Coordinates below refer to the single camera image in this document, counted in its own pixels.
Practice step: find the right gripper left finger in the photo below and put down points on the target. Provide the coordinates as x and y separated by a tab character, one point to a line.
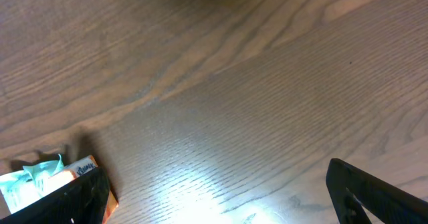
82	201

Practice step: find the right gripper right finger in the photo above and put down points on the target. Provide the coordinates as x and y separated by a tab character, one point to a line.
354	192

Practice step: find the small orange tissue box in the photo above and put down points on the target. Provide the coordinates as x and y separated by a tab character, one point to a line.
76	170

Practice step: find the mint green wipes pack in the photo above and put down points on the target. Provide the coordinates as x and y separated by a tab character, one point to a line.
22	188

